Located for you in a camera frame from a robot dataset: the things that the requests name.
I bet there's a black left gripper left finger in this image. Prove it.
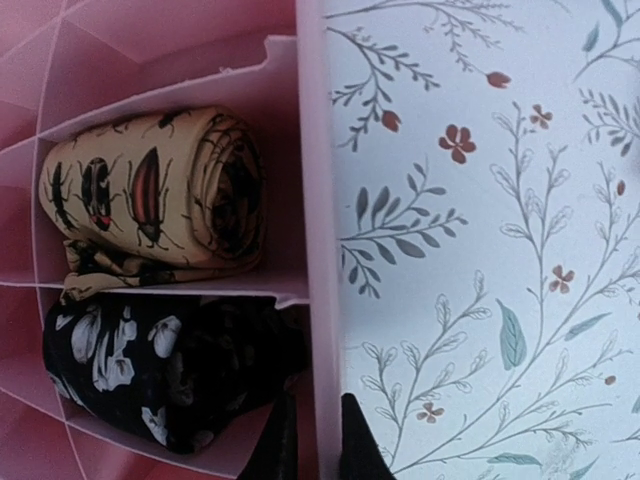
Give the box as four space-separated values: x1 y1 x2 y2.
239 392 298 480

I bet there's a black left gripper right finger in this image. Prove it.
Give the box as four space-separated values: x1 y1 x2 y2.
339 393 395 480

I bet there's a rolled beige beetle tie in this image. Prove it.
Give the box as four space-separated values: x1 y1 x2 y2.
38 106 267 304

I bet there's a rolled black patterned tie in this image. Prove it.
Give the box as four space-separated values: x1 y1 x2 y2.
43 294 308 454

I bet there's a pink divided organizer tray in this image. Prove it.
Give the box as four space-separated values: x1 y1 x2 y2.
1 1 341 479

